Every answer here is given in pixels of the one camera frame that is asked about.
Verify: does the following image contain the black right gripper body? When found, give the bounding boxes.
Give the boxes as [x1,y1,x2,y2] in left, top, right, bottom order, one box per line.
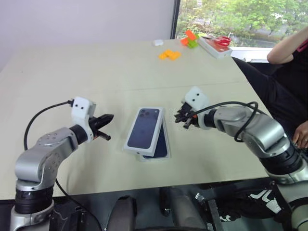
[180,103,200,128]

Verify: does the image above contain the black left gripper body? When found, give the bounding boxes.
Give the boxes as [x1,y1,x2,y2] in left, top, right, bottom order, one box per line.
[88,116,101,141]

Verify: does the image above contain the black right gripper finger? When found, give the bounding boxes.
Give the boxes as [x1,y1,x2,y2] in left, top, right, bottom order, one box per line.
[174,117,193,129]
[174,108,191,119]

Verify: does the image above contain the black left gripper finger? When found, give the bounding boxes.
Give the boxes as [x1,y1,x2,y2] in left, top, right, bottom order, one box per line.
[94,113,115,129]
[96,130,112,141]

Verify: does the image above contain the dark blue smartphone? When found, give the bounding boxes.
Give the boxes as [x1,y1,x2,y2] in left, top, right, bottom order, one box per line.
[142,124,169,159]

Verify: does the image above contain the white phone box lid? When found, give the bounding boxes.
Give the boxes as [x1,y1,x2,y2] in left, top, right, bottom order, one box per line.
[123,106,165,157]

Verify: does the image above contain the bystander bare hand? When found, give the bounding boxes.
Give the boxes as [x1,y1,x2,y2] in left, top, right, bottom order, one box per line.
[293,123,308,149]

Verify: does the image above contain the yellow toy blocks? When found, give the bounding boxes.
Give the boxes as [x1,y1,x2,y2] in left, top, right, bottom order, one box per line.
[157,49,182,62]

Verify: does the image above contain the white tray with red scissors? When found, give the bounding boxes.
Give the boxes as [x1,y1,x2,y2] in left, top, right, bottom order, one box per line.
[197,36,233,60]

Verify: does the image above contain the orange and green toy blocks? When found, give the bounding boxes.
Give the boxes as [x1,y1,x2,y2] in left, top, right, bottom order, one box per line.
[180,29,200,50]

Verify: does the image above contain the narrow dark rounded shape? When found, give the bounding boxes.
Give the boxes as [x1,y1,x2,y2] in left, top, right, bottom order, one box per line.
[111,195,138,231]

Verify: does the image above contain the white window sill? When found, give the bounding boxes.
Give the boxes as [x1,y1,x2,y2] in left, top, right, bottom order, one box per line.
[230,47,274,64]

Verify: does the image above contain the wide dark rounded shape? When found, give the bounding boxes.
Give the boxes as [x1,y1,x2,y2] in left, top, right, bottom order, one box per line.
[159,187,205,231]

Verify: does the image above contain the bystander in black clothes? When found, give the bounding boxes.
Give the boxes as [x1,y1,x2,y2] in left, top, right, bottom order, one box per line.
[231,32,308,155]

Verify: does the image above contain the pink handheld item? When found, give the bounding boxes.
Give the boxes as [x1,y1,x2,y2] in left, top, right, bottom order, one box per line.
[297,39,308,52]

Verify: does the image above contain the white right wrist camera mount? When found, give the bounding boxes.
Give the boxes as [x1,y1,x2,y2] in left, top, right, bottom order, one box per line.
[180,86,210,131]

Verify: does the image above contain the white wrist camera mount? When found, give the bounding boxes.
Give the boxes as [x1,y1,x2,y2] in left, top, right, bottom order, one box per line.
[180,86,210,131]
[71,96,97,143]

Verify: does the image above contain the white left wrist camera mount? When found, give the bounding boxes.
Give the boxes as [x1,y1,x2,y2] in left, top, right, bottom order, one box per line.
[71,96,97,143]

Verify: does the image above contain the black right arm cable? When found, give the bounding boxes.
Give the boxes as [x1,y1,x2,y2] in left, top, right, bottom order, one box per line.
[189,101,259,143]

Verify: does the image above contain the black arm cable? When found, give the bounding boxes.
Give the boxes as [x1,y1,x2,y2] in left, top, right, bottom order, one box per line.
[24,99,108,231]
[189,101,259,143]

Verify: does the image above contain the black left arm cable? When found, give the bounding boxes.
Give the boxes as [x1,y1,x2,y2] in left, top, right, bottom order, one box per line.
[24,99,108,231]

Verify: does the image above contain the red handled scissors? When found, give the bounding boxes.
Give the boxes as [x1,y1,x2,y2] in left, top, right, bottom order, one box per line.
[201,35,232,47]

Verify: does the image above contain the metal clamp bracket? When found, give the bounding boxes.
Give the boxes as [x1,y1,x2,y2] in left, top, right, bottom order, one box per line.
[195,192,222,231]
[74,206,85,231]

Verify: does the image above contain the black window frame post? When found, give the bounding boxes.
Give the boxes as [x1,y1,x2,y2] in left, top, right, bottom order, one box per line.
[169,0,181,39]

